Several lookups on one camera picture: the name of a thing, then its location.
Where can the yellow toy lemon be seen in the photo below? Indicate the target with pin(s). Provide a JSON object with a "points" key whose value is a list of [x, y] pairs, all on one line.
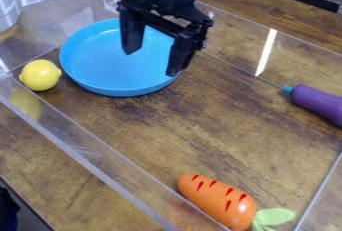
{"points": [[41, 75]]}

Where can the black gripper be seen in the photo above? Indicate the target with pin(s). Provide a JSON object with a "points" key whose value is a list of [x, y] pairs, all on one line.
{"points": [[177, 18]]}

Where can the blue round plate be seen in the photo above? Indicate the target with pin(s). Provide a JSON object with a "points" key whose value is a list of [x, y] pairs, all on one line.
{"points": [[98, 65]]}

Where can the purple toy eggplant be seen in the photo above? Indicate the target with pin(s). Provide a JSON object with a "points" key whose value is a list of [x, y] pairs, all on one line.
{"points": [[317, 101]]}

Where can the orange toy carrot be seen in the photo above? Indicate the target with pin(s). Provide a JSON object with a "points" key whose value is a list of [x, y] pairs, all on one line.
{"points": [[230, 205]]}

